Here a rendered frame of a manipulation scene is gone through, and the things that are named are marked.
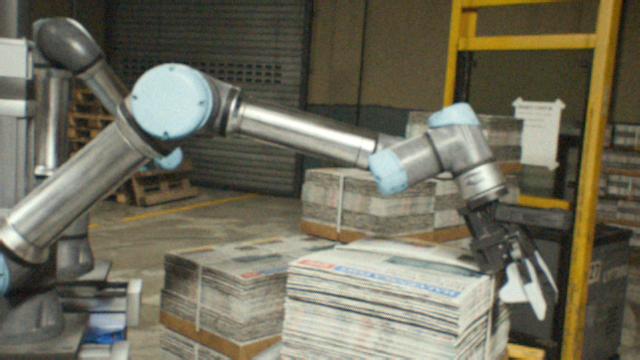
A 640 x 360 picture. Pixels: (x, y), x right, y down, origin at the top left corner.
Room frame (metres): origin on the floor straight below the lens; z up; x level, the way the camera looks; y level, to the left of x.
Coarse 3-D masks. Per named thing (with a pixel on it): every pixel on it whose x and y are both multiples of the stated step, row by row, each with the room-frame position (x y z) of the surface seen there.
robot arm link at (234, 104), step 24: (240, 96) 1.25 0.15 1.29; (216, 120) 1.23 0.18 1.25; (240, 120) 1.24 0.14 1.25; (264, 120) 1.24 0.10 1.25; (288, 120) 1.24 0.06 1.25; (312, 120) 1.25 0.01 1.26; (288, 144) 1.25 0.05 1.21; (312, 144) 1.24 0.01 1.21; (336, 144) 1.24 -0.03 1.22; (360, 144) 1.24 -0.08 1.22; (384, 144) 1.24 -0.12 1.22; (360, 168) 1.26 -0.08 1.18
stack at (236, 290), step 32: (192, 256) 1.96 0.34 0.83; (224, 256) 1.98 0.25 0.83; (256, 256) 2.01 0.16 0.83; (288, 256) 2.05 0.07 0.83; (160, 288) 2.00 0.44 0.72; (192, 288) 1.91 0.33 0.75; (224, 288) 1.80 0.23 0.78; (256, 288) 1.78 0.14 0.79; (192, 320) 1.90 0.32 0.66; (224, 320) 1.80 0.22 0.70; (256, 320) 1.78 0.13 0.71; (192, 352) 1.89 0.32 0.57
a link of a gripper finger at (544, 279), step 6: (534, 258) 1.11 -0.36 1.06; (540, 258) 1.12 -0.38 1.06; (534, 264) 1.11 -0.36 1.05; (540, 264) 1.11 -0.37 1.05; (540, 270) 1.11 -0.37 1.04; (546, 270) 1.12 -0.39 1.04; (540, 276) 1.11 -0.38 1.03; (546, 276) 1.11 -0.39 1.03; (540, 282) 1.12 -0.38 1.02; (546, 282) 1.11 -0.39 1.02; (552, 282) 1.12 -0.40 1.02; (546, 288) 1.12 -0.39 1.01; (552, 288) 1.11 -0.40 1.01; (552, 294) 1.11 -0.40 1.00; (552, 300) 1.12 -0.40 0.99
